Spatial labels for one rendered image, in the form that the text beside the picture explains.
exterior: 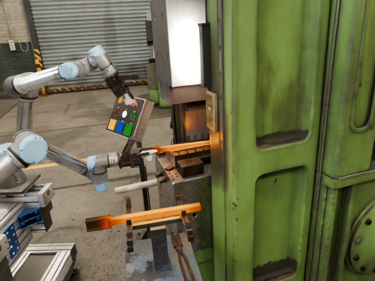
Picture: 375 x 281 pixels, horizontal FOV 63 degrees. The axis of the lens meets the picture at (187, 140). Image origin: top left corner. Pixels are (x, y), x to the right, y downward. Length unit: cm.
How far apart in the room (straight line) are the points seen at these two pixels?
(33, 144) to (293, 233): 133
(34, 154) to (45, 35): 825
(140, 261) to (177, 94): 79
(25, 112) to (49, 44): 766
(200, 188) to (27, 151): 81
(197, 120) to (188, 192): 52
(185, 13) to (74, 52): 814
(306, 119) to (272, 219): 52
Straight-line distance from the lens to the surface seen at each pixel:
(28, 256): 249
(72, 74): 156
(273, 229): 168
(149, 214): 121
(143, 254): 146
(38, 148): 145
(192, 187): 157
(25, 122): 201
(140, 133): 204
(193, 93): 157
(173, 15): 145
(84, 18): 947
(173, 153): 166
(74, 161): 170
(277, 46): 135
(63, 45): 954
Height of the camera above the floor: 164
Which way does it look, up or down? 21 degrees down
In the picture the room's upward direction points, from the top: 3 degrees counter-clockwise
